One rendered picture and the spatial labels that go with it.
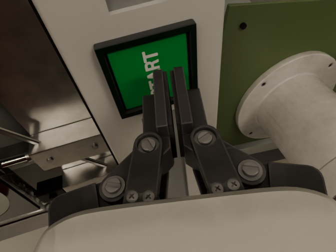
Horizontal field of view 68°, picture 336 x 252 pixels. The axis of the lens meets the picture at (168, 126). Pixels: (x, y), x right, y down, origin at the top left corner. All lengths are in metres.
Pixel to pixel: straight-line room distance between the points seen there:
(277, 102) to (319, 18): 0.13
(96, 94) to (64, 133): 0.13
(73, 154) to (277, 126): 0.30
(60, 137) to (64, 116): 0.02
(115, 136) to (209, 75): 0.08
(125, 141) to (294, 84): 0.30
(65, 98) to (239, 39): 0.23
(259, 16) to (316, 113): 0.16
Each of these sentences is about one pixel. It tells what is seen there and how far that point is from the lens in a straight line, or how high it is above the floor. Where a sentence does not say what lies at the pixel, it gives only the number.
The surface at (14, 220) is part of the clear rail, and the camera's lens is 0.44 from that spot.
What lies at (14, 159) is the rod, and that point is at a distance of 0.32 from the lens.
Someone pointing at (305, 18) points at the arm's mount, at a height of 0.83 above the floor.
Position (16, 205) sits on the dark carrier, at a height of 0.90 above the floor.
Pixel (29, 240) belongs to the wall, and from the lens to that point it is 2.23.
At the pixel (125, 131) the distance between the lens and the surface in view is 0.19.
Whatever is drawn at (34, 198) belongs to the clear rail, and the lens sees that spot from 0.38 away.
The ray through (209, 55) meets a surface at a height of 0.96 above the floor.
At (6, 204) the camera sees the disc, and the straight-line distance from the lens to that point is 0.40.
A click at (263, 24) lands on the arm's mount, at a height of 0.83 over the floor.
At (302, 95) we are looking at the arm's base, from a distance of 0.42.
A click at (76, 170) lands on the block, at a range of 0.36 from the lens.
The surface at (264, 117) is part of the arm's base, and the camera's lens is 0.44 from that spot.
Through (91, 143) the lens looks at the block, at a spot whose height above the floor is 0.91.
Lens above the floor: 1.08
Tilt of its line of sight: 38 degrees down
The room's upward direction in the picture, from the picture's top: 159 degrees clockwise
